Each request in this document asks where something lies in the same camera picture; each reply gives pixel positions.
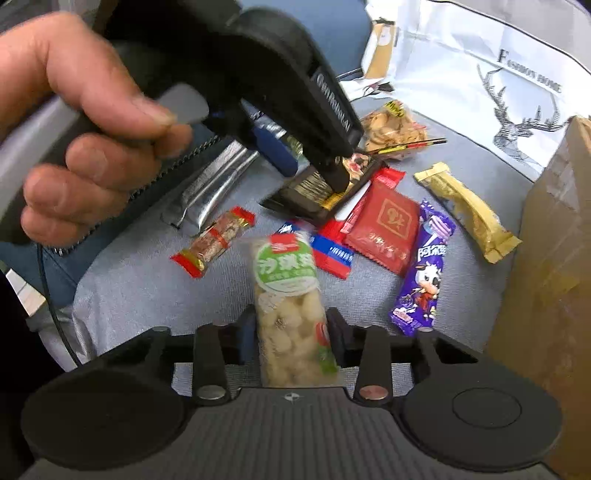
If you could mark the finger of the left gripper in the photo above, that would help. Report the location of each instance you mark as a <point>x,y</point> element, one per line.
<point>334,172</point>
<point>265,136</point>

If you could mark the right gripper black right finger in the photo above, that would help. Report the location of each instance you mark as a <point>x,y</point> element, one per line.
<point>369,349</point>

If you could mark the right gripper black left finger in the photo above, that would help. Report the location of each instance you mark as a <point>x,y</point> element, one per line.
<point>214,348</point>

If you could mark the black gold snack packet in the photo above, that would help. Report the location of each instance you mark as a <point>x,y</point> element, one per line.
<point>307,196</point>

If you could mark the purple cow chocolate bar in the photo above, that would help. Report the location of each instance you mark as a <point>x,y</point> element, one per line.
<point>416,305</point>

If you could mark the white puffed snack bar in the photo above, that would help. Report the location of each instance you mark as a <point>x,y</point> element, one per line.
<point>294,346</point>

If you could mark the red square candy packet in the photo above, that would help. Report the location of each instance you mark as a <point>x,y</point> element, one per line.
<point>386,229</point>

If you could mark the silver foil stick packet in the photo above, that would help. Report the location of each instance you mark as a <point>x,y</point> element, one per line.
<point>190,211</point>

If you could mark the red-ended nut candy bar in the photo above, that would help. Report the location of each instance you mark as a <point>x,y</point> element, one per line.
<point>214,241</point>

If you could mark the yellow snack bar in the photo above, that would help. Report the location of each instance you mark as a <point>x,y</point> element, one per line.
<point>473,213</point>

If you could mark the long red spicy strip packet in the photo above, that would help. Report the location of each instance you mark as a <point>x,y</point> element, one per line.
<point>342,224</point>

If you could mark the person's left hand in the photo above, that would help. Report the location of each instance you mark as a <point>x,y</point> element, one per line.
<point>114,146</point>

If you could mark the clear bag of biscuits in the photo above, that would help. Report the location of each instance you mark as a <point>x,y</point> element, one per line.
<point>391,132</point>

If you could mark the red blue white packet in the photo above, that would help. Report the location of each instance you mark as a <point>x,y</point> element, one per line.
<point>330,255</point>

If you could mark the brown cardboard box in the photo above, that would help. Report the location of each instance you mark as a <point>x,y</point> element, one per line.
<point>542,330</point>

